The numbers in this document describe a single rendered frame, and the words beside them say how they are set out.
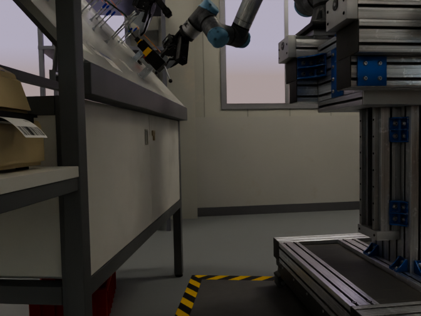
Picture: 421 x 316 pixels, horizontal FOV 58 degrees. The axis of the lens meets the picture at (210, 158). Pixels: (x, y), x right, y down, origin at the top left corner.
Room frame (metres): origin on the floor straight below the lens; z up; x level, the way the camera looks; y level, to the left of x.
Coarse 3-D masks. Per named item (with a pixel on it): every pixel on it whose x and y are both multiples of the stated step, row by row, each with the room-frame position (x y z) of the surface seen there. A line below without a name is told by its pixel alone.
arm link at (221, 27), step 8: (208, 16) 1.49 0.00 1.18; (200, 24) 1.51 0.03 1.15; (208, 24) 1.48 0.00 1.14; (216, 24) 1.47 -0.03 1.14; (224, 24) 1.51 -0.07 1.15; (208, 32) 1.48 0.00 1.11; (216, 32) 1.46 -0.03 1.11; (224, 32) 1.46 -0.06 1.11; (232, 32) 1.52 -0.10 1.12; (208, 40) 1.50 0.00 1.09; (216, 40) 1.46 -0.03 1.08; (224, 40) 1.48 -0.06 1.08; (232, 40) 1.54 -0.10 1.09
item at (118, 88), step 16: (96, 80) 0.81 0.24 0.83; (112, 80) 0.90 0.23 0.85; (128, 80) 1.02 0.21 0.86; (96, 96) 0.81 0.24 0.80; (112, 96) 0.89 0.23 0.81; (128, 96) 1.01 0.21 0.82; (144, 96) 1.16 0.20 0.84; (160, 96) 1.38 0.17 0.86; (144, 112) 1.32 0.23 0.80; (160, 112) 1.37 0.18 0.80; (176, 112) 1.66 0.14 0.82
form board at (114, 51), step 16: (32, 0) 0.80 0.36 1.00; (48, 0) 0.98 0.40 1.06; (48, 16) 0.81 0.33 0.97; (96, 16) 1.79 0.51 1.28; (96, 32) 1.30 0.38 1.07; (112, 32) 1.83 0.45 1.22; (96, 48) 1.02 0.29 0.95; (112, 48) 1.31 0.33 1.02; (128, 48) 1.88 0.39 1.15; (96, 64) 0.84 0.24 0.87; (128, 64) 1.35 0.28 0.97; (144, 80) 1.35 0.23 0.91
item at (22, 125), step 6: (12, 120) 0.53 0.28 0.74; (18, 120) 0.55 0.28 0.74; (24, 120) 0.57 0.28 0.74; (18, 126) 0.53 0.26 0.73; (24, 126) 0.55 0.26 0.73; (30, 126) 0.56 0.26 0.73; (36, 126) 0.58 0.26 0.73; (24, 132) 0.53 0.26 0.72; (30, 132) 0.54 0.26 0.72; (36, 132) 0.56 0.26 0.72; (42, 132) 0.58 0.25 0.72
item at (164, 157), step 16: (160, 128) 1.54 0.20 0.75; (176, 128) 1.86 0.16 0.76; (160, 144) 1.53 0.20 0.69; (176, 144) 1.85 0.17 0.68; (160, 160) 1.52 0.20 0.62; (176, 160) 1.85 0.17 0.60; (160, 176) 1.52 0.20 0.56; (176, 176) 1.84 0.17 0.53; (160, 192) 1.51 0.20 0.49; (176, 192) 1.83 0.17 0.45; (160, 208) 1.50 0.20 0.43
